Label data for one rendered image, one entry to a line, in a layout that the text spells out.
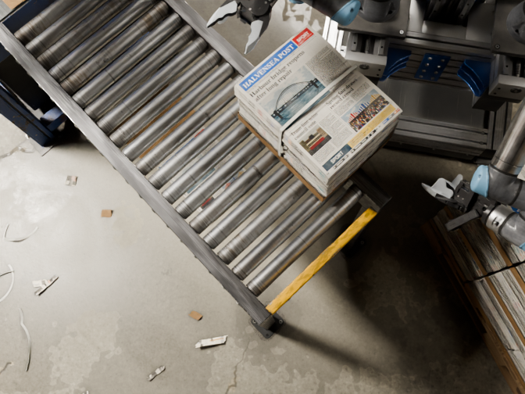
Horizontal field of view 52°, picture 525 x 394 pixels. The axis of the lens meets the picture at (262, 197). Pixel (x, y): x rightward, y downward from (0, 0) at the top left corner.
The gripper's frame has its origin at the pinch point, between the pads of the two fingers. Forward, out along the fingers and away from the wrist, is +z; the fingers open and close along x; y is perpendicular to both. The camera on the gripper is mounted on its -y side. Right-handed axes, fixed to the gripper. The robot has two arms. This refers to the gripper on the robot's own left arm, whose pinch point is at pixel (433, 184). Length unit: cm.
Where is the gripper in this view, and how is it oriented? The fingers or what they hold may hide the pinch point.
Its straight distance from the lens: 172.3
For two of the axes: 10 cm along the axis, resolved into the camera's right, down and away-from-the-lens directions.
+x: -7.5, 1.4, -6.4
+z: -6.1, -5.2, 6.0
